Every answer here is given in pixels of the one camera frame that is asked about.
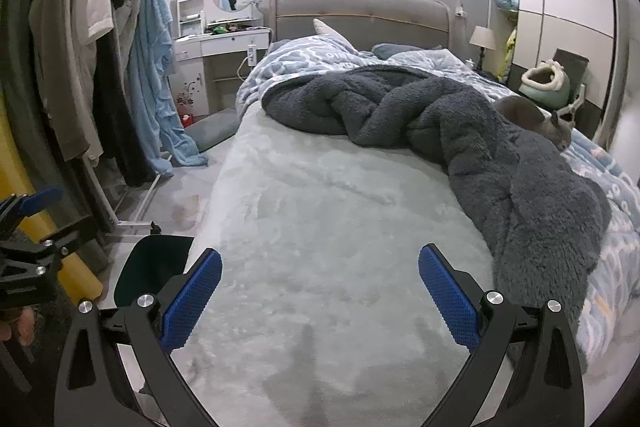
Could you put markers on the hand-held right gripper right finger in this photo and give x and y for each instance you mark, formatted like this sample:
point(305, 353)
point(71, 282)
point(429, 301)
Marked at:
point(447, 302)

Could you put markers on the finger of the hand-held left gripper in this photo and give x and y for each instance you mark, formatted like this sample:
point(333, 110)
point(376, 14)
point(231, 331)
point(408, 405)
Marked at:
point(42, 199)
point(62, 241)

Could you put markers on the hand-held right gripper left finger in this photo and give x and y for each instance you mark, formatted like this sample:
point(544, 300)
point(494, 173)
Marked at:
point(192, 302)

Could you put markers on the dark green bin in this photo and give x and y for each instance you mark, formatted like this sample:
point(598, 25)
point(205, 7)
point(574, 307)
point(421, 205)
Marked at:
point(145, 267)

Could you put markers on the person's left hand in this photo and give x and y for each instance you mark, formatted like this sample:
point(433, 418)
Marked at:
point(26, 327)

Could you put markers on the yellow curtain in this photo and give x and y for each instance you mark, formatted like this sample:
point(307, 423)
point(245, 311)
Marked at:
point(80, 272)

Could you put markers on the white clothes rack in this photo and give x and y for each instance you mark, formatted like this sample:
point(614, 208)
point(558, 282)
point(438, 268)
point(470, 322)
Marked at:
point(132, 225)

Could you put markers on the long black garment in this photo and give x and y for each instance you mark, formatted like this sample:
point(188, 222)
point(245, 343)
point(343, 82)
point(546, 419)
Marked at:
point(120, 117)

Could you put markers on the grey-green coat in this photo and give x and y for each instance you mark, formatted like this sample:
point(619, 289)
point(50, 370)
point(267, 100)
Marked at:
point(55, 57)

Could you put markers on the dark grey fluffy blanket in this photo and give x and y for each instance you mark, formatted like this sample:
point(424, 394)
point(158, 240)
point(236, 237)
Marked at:
point(475, 147)

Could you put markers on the light blue robe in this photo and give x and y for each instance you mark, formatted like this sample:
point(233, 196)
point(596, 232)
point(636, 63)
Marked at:
point(150, 82)

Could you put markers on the red container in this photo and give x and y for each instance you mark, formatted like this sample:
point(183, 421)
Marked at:
point(187, 121)

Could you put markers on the blue patterned duvet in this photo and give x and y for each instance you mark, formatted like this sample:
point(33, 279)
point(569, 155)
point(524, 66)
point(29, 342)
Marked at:
point(615, 257)

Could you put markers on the grey floor cushion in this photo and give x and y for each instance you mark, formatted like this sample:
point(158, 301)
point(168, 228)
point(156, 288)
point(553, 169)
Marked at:
point(212, 129)

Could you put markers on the grey cat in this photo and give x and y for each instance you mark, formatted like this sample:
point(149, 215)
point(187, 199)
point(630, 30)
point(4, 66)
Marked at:
point(520, 112)

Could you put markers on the green white cat bed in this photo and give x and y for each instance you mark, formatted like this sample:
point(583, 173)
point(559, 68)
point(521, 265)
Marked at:
point(545, 87)

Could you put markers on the white vanity desk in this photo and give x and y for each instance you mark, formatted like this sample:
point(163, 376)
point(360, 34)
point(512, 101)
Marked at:
point(225, 47)

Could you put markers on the white desk shelf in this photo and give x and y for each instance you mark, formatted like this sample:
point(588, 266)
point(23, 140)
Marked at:
point(192, 7)

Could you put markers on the cosmetics pile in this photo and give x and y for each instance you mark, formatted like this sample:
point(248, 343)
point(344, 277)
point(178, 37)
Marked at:
point(225, 28)

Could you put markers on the white power strip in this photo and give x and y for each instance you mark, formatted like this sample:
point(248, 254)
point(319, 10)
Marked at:
point(251, 56)

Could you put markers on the blue pillow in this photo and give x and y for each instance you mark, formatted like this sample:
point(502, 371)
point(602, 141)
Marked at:
point(387, 52)

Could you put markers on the yellow-green garment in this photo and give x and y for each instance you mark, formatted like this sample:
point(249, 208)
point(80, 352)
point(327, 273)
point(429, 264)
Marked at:
point(511, 49)

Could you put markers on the white shade table lamp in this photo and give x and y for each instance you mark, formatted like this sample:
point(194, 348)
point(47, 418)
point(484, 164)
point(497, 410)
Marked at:
point(482, 37)

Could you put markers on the dark chair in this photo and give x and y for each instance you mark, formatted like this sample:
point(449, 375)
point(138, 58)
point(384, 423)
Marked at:
point(570, 59)

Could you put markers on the white pillow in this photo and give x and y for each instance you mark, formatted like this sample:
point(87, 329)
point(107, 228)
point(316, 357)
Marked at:
point(327, 32)

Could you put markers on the grey padded headboard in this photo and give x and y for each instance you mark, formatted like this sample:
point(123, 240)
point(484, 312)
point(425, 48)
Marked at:
point(360, 12)

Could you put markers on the white wardrobe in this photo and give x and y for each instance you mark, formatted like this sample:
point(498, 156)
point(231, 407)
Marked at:
point(575, 2)

